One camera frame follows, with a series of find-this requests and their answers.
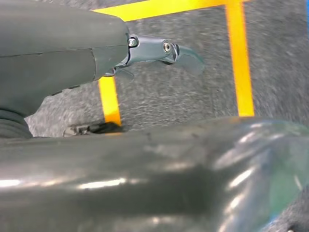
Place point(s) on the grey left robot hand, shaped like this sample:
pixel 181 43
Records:
pixel 60 38

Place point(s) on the grey robot foot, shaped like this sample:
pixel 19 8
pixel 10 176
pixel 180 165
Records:
pixel 79 129

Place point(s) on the yellow floor tape marking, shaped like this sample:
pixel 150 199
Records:
pixel 239 64

